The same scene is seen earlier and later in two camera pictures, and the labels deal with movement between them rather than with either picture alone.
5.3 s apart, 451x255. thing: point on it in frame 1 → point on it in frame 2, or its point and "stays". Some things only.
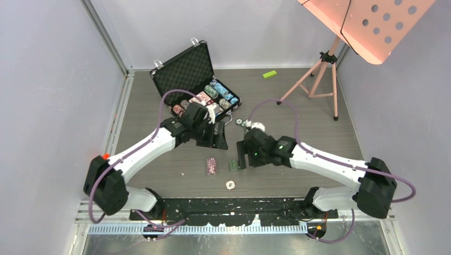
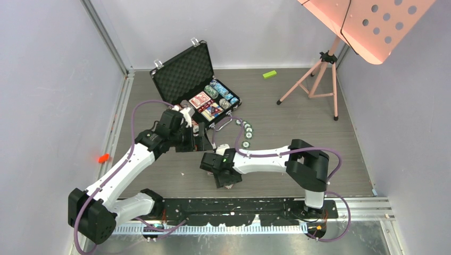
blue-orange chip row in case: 184,103 stays
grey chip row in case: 224,103 stays
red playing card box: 201,98 stays
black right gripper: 243,149 → 220,181
